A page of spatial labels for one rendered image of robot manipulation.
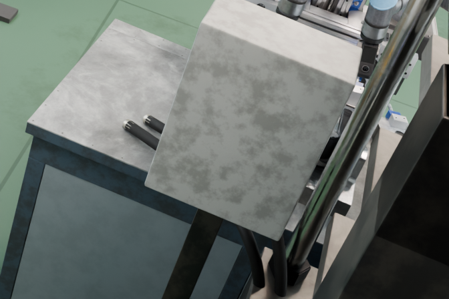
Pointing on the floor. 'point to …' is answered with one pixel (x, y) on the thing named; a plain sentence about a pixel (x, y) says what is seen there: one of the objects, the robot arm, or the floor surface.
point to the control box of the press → (248, 125)
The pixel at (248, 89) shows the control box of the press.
